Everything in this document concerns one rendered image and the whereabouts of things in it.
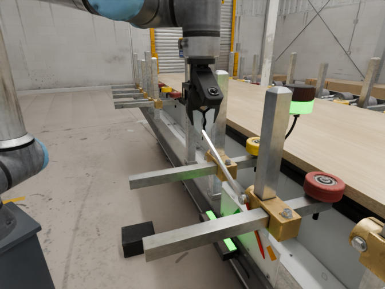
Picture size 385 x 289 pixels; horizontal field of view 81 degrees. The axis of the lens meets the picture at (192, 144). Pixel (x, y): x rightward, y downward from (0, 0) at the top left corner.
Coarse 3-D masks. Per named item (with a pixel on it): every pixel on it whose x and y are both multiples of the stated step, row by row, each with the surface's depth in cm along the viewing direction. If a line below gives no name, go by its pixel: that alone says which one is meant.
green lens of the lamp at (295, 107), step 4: (292, 104) 43; (296, 104) 43; (300, 104) 43; (304, 104) 43; (308, 104) 43; (312, 104) 44; (292, 108) 43; (296, 108) 43; (300, 108) 43; (304, 108) 43; (308, 108) 43; (292, 112) 44; (296, 112) 43; (300, 112) 43; (304, 112) 43; (308, 112) 44
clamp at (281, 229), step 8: (248, 192) 55; (256, 200) 51; (264, 200) 50; (272, 200) 50; (280, 200) 50; (256, 208) 51; (264, 208) 48; (272, 208) 47; (280, 208) 47; (272, 216) 46; (280, 216) 45; (296, 216) 45; (272, 224) 46; (280, 224) 44; (288, 224) 44; (296, 224) 45; (272, 232) 47; (280, 232) 44; (288, 232) 45; (296, 232) 46; (280, 240) 45
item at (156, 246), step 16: (304, 208) 50; (320, 208) 52; (208, 224) 44; (224, 224) 44; (240, 224) 45; (256, 224) 46; (144, 240) 41; (160, 240) 41; (176, 240) 41; (192, 240) 42; (208, 240) 43; (160, 256) 41
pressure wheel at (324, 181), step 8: (312, 176) 52; (320, 176) 53; (328, 176) 53; (304, 184) 53; (312, 184) 50; (320, 184) 49; (328, 184) 50; (336, 184) 49; (344, 184) 49; (312, 192) 50; (320, 192) 49; (328, 192) 48; (336, 192) 48; (320, 200) 49; (328, 200) 49; (336, 200) 49; (312, 216) 55
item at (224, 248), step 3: (201, 213) 71; (204, 213) 71; (204, 216) 70; (207, 216) 70; (204, 219) 69; (207, 219) 69; (222, 240) 61; (219, 243) 60; (222, 243) 60; (219, 246) 59; (222, 246) 59; (225, 246) 59; (222, 249) 58; (225, 249) 58; (228, 249) 58
